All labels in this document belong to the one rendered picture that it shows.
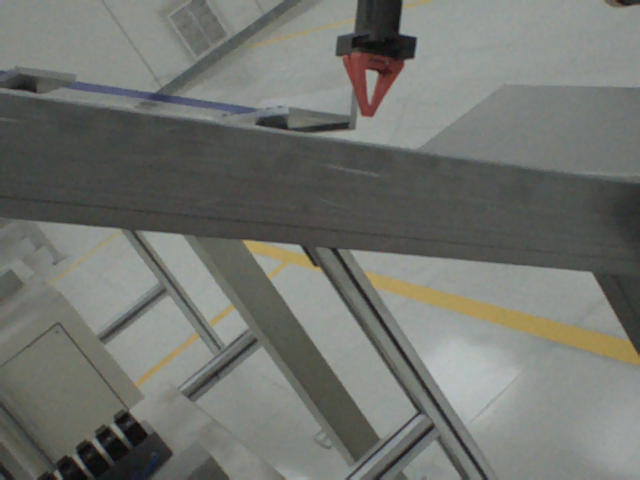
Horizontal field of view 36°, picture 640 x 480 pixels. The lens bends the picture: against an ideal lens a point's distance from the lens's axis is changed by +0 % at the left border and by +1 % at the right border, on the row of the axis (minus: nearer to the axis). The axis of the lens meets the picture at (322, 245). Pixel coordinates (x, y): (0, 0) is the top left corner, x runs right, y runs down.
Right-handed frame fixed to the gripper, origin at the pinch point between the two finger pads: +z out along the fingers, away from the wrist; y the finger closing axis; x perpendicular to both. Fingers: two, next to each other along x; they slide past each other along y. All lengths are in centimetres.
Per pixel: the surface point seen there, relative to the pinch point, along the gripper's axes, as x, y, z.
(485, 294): 79, -84, 32
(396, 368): 13.9, -9.5, 34.9
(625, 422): 64, -17, 45
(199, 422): -20.8, 8.6, 37.6
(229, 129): -38, 61, 7
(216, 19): 213, -750, -125
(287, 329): 6.1, -32.0, 33.7
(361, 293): 7.5, -10.5, 24.5
